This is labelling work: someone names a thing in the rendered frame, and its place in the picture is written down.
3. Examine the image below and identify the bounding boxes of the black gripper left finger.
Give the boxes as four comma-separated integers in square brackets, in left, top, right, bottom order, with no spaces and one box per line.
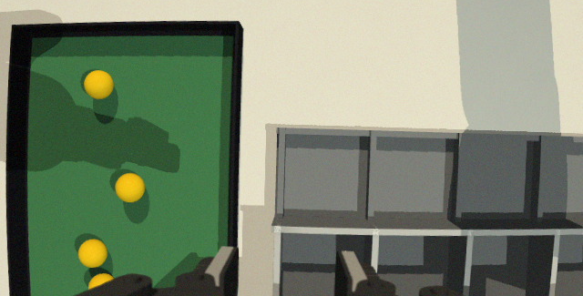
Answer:
[75,246,239,296]

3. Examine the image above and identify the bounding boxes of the yellow ball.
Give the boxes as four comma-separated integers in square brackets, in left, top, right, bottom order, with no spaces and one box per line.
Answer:
[115,173,145,202]
[84,70,114,99]
[78,240,107,268]
[88,273,114,289]

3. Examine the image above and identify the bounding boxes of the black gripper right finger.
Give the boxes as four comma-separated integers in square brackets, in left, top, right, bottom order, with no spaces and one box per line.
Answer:
[334,251,464,296]

